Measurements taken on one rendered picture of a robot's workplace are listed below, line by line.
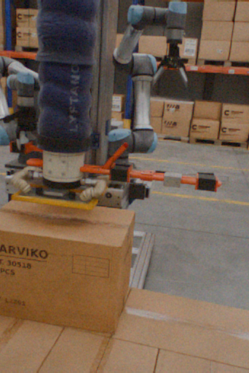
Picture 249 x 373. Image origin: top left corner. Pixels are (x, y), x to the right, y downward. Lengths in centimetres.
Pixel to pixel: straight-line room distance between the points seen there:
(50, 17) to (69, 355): 125
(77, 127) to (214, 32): 726
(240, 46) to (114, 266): 746
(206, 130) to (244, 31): 202
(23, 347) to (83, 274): 35
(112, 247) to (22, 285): 43
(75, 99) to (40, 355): 98
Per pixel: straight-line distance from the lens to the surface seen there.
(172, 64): 184
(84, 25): 157
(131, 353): 169
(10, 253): 172
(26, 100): 198
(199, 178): 161
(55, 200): 163
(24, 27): 949
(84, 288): 168
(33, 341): 174
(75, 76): 157
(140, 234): 341
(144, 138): 215
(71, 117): 159
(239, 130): 883
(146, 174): 162
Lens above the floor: 163
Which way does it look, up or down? 17 degrees down
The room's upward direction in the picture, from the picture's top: 4 degrees clockwise
